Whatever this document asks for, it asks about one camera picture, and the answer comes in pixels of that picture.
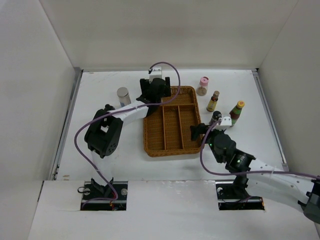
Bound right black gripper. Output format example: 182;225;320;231
190;122;226;163

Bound pink-cap spice shaker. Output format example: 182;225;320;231
196;76;209;96

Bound black-top salt grinder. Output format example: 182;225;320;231
161;94;167;102

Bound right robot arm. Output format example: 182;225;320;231
190;123;320;224

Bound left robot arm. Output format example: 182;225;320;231
84;77;171;169

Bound black-cap pepper jar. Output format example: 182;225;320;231
209;110;222;125

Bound yellow-label oil bottle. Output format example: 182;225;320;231
206;90;220;112

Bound brown wicker divided basket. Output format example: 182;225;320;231
143;86;202;157

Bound silver-lid jar white beads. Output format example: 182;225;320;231
116;87;131;107

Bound green-label chili sauce bottle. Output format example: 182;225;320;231
229;100;245;127

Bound small black round bottle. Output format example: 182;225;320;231
104;104;115;111

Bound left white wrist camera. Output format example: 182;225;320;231
148;66;162;83

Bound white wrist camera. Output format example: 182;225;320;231
148;66;162;83
215;116;232;131

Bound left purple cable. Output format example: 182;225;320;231
74;61;181;210

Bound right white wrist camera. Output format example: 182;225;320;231
215;116;232;131

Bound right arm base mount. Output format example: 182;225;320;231
215;176;265;211

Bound right aluminium table rail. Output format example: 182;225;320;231
251;68;290;171

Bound aluminium table rail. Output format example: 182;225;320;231
251;68;290;171
48;67;84;181

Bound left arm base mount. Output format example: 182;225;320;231
77;178;128;211

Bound left aluminium table rail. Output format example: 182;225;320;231
48;67;84;181

